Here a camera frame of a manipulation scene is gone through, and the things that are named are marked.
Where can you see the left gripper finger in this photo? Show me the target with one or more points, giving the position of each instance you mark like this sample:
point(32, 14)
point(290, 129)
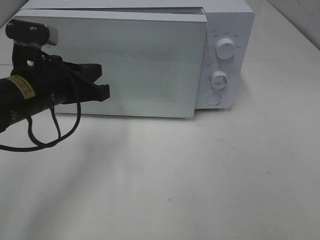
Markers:
point(89, 71)
point(94, 92)

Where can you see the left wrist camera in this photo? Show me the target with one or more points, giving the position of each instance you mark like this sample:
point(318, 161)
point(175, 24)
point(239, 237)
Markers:
point(31, 33)

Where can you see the round white door button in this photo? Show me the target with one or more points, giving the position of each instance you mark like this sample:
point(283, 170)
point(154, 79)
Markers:
point(214, 99)

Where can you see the white microwave oven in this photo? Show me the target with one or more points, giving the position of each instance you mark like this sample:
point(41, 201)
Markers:
point(225, 19)

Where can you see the white microwave door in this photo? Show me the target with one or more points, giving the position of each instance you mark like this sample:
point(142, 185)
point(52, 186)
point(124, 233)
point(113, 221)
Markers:
point(151, 61)

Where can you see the white microwave knob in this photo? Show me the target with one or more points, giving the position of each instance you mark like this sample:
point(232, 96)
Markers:
point(218, 79)
point(225, 48)

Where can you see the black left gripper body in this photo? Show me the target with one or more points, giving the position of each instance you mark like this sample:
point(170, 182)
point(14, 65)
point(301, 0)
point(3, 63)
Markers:
point(42, 80)

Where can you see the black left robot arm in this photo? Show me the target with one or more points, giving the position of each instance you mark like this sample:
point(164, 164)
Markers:
point(10, 116)

